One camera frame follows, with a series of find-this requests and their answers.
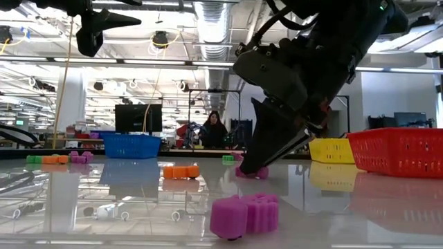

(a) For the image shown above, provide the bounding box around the yellow plastic basket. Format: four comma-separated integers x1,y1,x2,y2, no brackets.
307,138,356,165

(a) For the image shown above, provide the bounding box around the long white light bar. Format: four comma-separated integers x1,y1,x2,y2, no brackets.
0,56,443,75

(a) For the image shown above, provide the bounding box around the black ceiling device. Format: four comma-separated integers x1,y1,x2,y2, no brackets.
151,30,170,50
0,26,14,45

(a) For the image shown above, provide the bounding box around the blue plastic basket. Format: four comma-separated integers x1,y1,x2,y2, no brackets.
100,133,163,160

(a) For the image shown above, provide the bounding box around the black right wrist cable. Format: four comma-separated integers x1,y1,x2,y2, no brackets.
236,0,319,58

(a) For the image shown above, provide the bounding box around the black gantry frame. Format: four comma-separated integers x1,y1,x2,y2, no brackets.
188,89,242,154

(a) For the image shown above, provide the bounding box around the long yellow cable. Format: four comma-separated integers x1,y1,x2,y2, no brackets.
51,17,75,150

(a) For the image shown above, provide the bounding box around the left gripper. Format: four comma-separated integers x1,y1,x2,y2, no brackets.
44,0,143,58

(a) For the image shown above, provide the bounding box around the person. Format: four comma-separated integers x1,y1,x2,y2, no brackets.
198,110,230,150

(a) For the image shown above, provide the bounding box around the red plastic basket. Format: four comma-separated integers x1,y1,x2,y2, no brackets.
347,127,443,179

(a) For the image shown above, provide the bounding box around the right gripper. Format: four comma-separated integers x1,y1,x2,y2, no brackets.
239,34,364,175

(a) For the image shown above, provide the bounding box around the blue storage bin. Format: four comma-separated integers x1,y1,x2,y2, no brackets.
89,129,117,139

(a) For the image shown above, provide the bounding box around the red background machine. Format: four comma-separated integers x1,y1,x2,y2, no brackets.
175,124,190,149

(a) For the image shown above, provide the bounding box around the wooden bench top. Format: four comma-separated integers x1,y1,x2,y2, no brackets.
46,137,105,142

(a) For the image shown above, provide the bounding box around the black rack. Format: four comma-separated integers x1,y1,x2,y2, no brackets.
230,118,248,149

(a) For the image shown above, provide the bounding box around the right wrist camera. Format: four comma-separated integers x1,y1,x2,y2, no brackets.
233,43,309,112

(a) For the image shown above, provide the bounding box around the silver round ventilation duct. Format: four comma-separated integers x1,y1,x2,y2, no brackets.
192,0,233,112

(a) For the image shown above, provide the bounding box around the orange toy figure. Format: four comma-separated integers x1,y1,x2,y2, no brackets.
42,155,70,165
163,165,201,180

